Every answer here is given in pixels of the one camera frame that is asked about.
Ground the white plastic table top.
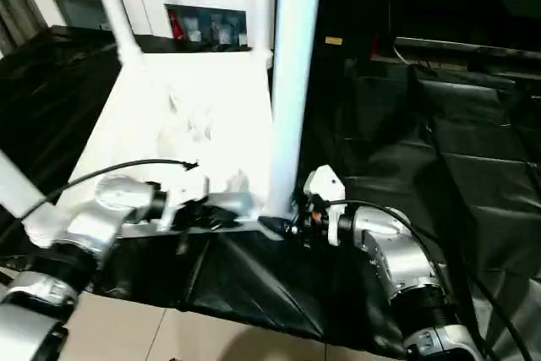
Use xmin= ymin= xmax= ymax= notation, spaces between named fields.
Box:
xmin=23 ymin=50 xmax=292 ymax=252

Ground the black plastic mat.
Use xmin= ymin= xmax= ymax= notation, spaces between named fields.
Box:
xmin=0 ymin=25 xmax=541 ymax=358

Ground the white plastic table leg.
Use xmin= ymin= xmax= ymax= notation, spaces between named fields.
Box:
xmin=251 ymin=0 xmax=274 ymax=57
xmin=0 ymin=148 xmax=58 ymax=248
xmin=261 ymin=0 xmax=325 ymax=221
xmin=89 ymin=0 xmax=147 ymax=64

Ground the beige curtain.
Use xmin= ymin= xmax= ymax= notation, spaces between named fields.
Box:
xmin=0 ymin=0 xmax=47 ymax=56

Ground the red item behind glass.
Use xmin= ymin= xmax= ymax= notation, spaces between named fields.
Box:
xmin=168 ymin=14 xmax=183 ymax=41

